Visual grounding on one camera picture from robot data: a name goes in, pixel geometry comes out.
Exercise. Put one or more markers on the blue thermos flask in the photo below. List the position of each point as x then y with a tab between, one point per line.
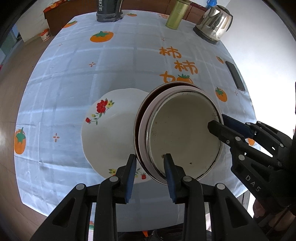
211	2

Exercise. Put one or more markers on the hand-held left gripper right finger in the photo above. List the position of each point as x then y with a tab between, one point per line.
170	180

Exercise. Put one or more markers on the red flower white plate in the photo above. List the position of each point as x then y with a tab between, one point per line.
111	139

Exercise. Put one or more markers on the black smartphone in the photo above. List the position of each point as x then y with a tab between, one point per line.
235	75

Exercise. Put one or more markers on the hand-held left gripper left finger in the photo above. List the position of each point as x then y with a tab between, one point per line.
130	180

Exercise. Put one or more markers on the brown wooden sideboard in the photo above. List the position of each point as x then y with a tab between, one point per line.
55	20

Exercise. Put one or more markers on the pink plastic bowl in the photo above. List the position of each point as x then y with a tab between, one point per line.
142	136

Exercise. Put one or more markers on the white plastic bucket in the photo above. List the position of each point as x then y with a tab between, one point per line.
45	35

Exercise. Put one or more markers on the stainless steel bowl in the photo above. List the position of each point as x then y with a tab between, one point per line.
136	129

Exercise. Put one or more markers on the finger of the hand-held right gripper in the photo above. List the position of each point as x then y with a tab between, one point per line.
235	124
222	132

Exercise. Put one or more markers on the orange print cloth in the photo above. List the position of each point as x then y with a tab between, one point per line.
54	5

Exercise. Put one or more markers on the person's right hand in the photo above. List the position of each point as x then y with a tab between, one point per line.
259	209

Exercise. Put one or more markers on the stainless steel electric kettle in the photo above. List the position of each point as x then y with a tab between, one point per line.
212	23

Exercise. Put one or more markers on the green thermos bottle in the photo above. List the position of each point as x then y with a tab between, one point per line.
178	15

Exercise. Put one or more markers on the large dark thermos jug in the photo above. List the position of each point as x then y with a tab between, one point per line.
108	11

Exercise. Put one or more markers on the white dark-rimmed enamel bowl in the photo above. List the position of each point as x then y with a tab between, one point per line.
182	129

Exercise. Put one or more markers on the persimmon print tablecloth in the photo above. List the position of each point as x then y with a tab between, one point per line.
69	92

